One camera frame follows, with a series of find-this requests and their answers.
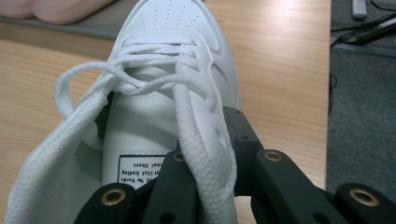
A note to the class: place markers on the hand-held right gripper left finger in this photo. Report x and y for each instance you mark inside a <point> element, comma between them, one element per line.
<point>172,193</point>

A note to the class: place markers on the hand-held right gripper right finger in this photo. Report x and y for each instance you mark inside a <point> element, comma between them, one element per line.
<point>244,146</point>

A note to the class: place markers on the white sneaker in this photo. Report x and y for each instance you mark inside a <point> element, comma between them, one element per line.
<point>140,124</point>

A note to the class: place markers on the pink slipper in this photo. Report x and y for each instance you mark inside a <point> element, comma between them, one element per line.
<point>68,11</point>
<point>12,7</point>

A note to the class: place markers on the black stand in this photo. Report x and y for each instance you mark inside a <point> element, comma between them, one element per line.
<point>367,34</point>

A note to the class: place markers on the white desk frame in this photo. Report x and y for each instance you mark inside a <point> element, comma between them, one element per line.
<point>359,9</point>

